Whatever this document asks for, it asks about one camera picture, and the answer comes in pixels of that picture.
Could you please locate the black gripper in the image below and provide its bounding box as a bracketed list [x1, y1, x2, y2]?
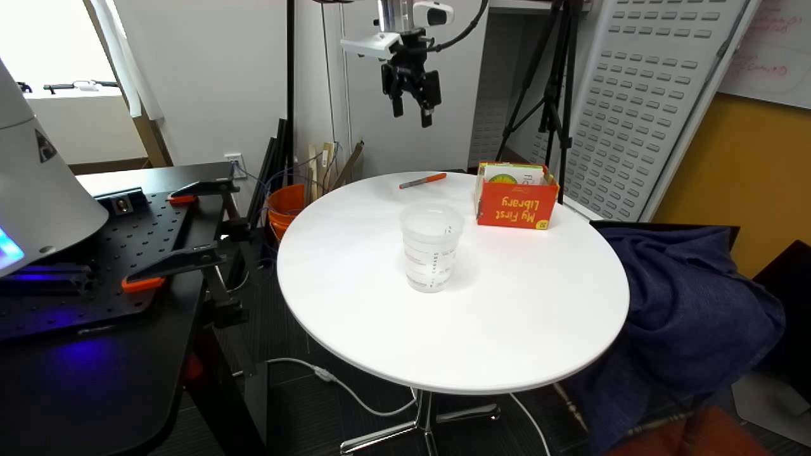
[380, 31, 440, 127]

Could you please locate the orange and grey pen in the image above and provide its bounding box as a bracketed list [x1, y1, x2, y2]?
[398, 171, 446, 189]

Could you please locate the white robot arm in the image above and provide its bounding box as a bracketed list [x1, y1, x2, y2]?
[0, 60, 108, 275]

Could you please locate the clear plastic cup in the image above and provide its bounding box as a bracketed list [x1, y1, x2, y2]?
[399, 203, 463, 292]

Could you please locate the orange book box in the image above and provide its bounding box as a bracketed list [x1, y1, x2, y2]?
[473, 162, 559, 229]

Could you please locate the orange bucket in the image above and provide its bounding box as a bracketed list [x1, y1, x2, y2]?
[266, 185, 307, 238]

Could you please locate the white round table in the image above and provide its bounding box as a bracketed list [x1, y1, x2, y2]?
[275, 171, 629, 456]

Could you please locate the white perforated panel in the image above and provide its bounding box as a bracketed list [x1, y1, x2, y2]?
[563, 0, 759, 222]

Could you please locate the dark blue cloth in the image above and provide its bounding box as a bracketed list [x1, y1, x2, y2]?
[568, 222, 786, 456]

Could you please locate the black perforated workbench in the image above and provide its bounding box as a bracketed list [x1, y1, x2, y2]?
[0, 162, 264, 456]

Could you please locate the black camera tripod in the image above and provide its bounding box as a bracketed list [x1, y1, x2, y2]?
[494, 0, 583, 171]

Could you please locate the upper orange-handled clamp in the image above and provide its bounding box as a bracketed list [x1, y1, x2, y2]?
[168, 180, 235, 208]

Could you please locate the orange-handled clamp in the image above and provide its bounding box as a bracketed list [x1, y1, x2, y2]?
[118, 242, 222, 293]
[168, 180, 235, 208]

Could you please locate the white cable on floor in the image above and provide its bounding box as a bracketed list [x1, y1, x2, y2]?
[266, 355, 421, 419]

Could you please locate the lower orange-handled clamp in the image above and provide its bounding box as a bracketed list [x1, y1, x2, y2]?
[118, 242, 222, 293]

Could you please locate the whiteboard on wall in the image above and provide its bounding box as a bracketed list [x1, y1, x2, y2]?
[723, 0, 811, 108]

